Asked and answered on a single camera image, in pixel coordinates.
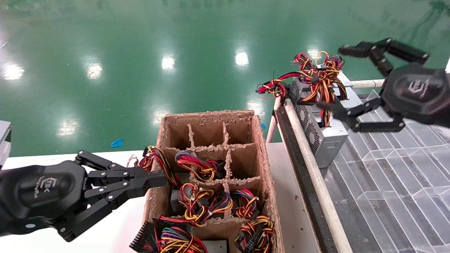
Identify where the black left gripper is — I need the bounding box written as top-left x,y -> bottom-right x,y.
0,160 -> 167,242

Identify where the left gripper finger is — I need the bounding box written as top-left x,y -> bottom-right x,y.
74,150 -> 167,184

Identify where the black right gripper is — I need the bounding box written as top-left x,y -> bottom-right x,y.
316,38 -> 450,133

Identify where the grey power supply with cables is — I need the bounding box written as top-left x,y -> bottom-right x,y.
129,215 -> 227,253
171,182 -> 234,225
175,151 -> 220,182
256,71 -> 317,108
235,215 -> 276,253
334,72 -> 364,109
127,146 -> 180,186
233,189 -> 261,219
295,51 -> 349,168

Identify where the brown cardboard divider box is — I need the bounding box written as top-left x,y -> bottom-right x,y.
142,110 -> 283,253

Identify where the transparent plastic divider rack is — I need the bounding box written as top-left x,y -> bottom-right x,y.
316,88 -> 450,253

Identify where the black rack side rail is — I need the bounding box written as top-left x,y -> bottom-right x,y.
274,105 -> 338,253

